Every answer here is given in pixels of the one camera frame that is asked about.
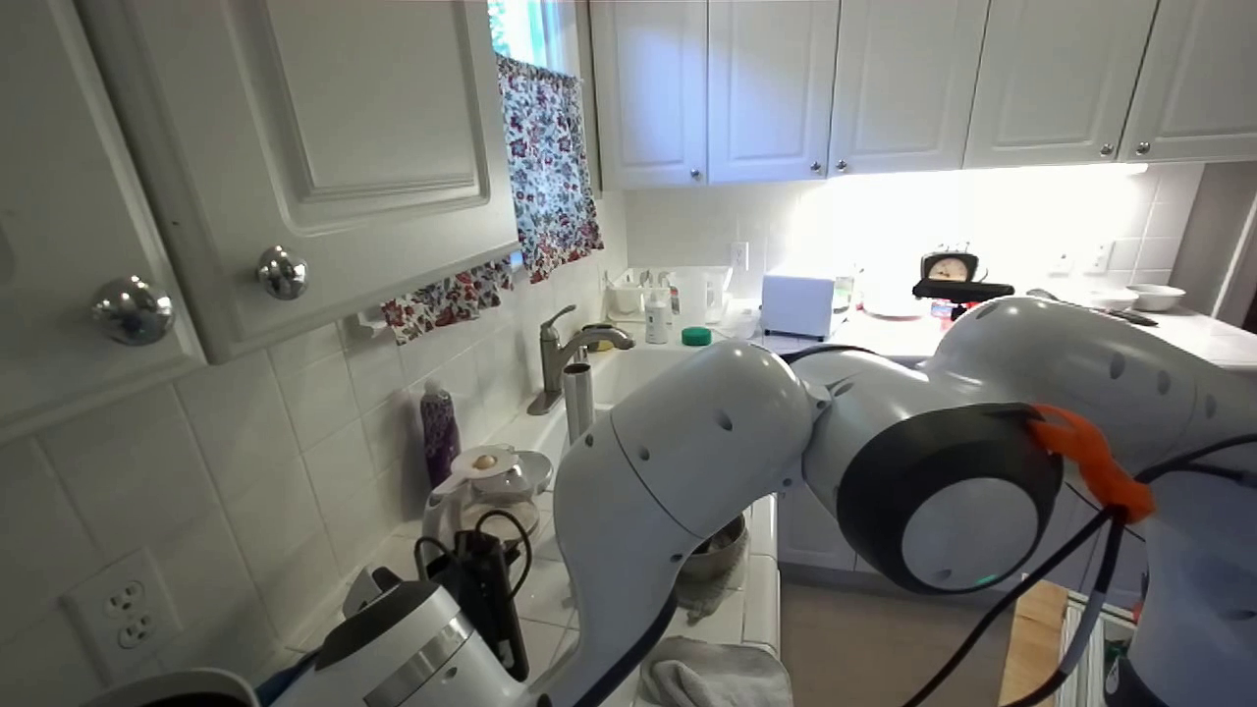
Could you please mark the green round lid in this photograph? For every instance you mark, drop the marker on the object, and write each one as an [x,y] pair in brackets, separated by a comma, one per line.
[695,333]

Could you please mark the white soap bottle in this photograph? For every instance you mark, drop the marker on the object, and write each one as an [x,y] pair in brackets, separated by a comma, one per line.
[658,319]

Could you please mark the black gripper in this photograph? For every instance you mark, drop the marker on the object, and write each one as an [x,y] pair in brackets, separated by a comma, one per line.
[487,603]

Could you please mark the round silver cabinet knob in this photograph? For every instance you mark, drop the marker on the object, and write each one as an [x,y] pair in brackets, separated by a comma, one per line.
[131,312]
[281,271]

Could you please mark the white base cabinet row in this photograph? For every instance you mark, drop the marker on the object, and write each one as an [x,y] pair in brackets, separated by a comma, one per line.
[805,536]

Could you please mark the grey round dish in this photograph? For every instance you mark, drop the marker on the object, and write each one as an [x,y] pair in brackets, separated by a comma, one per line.
[534,474]

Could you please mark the white upright cylinder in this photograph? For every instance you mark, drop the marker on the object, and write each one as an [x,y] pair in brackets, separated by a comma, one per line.
[579,396]

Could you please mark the wide white wall cabinet door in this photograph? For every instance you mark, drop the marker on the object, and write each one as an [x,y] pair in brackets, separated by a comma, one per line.
[328,129]

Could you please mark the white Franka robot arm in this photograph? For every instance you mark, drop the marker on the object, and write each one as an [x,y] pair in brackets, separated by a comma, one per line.
[682,458]

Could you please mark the teal cloth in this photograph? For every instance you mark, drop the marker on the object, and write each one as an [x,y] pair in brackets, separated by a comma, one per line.
[275,684]

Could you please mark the white wall cabinet row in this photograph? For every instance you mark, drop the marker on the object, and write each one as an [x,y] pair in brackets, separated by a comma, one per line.
[906,81]

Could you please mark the white bowl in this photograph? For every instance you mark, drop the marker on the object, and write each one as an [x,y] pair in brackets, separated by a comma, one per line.
[1161,294]

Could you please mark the clear countertop containers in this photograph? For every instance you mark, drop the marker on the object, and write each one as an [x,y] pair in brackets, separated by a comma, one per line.
[682,293]

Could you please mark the orange black camera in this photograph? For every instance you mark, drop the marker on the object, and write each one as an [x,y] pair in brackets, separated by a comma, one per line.
[964,281]

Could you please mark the silver sink faucet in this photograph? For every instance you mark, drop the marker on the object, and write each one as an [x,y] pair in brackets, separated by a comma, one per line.
[554,357]

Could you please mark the narrow white wall cabinet door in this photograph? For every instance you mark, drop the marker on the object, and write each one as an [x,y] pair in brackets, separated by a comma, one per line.
[65,199]

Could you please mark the window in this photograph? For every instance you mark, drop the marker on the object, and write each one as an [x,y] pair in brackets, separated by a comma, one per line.
[530,34]

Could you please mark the purple bottle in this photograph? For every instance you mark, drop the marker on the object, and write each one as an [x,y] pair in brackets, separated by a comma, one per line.
[437,436]

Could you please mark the floral curtain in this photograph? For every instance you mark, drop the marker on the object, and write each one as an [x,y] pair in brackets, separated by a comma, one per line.
[550,170]

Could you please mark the white box appliance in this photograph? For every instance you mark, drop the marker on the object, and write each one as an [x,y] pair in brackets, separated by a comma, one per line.
[796,303]

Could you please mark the aluminium mounting frame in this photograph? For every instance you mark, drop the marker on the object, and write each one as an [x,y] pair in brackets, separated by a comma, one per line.
[1094,652]

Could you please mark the white wall outlet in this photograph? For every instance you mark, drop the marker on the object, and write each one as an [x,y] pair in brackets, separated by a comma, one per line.
[123,614]

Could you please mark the white plate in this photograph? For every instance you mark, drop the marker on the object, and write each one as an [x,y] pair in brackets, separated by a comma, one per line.
[1081,294]

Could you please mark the white ceramic sink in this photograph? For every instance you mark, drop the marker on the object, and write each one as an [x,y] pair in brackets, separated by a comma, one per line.
[655,373]

